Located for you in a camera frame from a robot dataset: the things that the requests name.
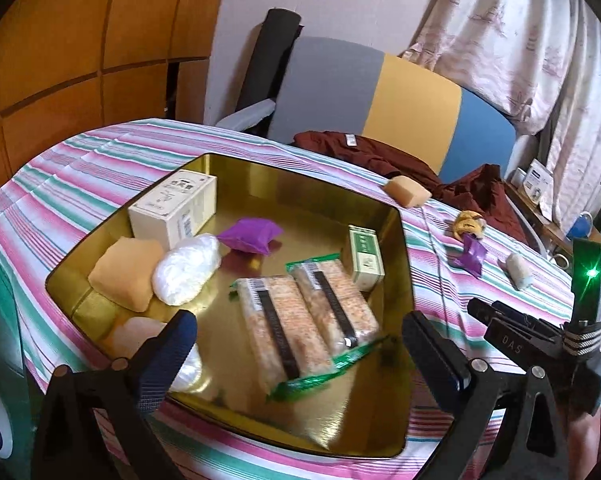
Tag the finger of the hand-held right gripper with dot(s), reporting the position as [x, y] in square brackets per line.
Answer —
[517, 344]
[505, 316]

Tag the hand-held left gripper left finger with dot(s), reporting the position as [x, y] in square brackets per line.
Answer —
[166, 360]

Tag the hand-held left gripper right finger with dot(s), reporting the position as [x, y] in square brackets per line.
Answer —
[433, 365]

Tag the pale pink soft packet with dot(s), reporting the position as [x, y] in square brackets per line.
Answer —
[135, 332]

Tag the white plastic packet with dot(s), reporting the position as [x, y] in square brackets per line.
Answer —
[186, 270]

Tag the orange soft packet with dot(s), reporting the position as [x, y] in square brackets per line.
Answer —
[125, 275]

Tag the rice cracker pack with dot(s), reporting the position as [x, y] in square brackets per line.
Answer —
[280, 335]
[338, 305]

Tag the small green white box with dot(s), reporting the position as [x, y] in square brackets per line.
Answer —
[366, 255]

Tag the large cream box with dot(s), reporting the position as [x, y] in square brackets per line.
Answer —
[173, 210]

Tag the purple snack packet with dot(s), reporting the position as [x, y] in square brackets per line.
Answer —
[470, 256]
[250, 235]

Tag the gold metal tray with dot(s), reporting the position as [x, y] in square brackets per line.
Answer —
[300, 200]

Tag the person's right forearm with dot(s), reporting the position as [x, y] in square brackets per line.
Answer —
[587, 445]

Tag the yellow snack packet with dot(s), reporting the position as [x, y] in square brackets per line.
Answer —
[468, 223]

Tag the blue round desk item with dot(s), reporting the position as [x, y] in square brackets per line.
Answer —
[582, 222]

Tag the white box blue print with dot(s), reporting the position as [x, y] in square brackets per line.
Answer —
[539, 182]

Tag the orange sponge block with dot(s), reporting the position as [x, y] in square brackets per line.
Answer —
[406, 191]

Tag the dark red garment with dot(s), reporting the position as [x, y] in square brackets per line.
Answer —
[380, 157]

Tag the striped blanket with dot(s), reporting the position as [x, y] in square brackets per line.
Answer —
[80, 170]

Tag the grey yellow blue chair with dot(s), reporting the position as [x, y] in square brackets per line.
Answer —
[380, 100]

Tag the floral pink curtain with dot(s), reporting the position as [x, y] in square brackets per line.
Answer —
[530, 35]

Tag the black rolled mat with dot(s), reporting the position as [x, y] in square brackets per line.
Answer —
[268, 60]

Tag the wooden wardrobe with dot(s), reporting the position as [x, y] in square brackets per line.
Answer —
[90, 50]

